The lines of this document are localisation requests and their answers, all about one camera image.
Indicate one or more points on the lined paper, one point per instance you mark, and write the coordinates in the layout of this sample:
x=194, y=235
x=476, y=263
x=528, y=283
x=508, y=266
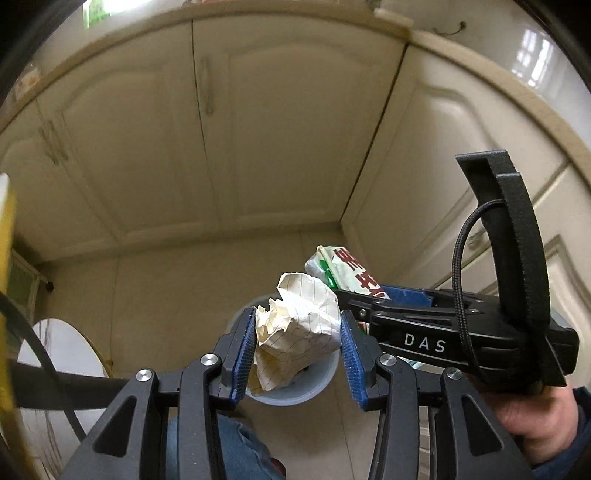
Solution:
x=300, y=332

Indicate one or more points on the grey-blue waste bin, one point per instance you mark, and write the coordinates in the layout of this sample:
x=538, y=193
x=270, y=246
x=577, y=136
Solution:
x=295, y=397

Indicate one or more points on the round white marble table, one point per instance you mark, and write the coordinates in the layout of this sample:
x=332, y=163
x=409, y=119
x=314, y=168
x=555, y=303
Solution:
x=32, y=332

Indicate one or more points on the green soap bottle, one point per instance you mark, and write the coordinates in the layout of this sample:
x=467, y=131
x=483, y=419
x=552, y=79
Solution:
x=97, y=9

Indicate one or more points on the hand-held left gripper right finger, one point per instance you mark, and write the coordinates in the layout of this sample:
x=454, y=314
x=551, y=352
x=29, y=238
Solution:
x=353, y=364

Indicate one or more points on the person's blue jeans leg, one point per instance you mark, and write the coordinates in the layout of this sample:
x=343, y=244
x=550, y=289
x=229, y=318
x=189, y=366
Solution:
x=221, y=447

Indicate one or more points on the person's right forearm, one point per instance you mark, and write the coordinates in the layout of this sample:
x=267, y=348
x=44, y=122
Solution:
x=570, y=461

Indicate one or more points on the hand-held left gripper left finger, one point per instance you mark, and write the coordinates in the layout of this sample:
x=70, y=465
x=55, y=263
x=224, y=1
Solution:
x=242, y=350

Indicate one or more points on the cream cabinet door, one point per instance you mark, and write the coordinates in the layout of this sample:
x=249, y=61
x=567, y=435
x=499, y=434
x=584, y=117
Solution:
x=425, y=161
x=570, y=217
x=300, y=129
x=27, y=194
x=138, y=138

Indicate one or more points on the person's right hand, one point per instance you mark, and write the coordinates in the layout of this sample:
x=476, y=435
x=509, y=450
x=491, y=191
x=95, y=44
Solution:
x=540, y=420

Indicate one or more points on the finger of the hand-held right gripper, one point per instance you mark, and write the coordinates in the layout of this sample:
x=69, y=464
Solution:
x=408, y=295
x=369, y=307

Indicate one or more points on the yellow panel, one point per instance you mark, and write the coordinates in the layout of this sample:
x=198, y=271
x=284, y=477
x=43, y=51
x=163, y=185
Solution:
x=7, y=300

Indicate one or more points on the white storage cart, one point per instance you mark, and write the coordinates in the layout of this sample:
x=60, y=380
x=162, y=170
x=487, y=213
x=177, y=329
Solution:
x=21, y=277

